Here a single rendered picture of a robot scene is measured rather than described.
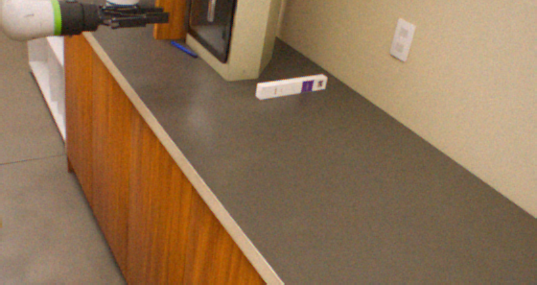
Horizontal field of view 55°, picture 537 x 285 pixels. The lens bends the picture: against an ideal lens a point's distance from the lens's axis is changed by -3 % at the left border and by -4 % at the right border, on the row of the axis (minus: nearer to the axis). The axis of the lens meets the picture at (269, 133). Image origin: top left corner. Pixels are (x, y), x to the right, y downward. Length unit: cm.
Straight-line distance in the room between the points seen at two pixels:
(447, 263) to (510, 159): 42
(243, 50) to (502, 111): 76
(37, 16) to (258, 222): 73
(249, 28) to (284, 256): 81
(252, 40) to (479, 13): 66
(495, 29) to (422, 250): 61
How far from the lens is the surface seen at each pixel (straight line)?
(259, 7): 160
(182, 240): 144
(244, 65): 165
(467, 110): 151
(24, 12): 138
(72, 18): 141
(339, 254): 105
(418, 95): 162
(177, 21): 192
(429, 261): 112
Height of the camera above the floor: 161
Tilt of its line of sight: 29 degrees down
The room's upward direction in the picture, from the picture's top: 11 degrees clockwise
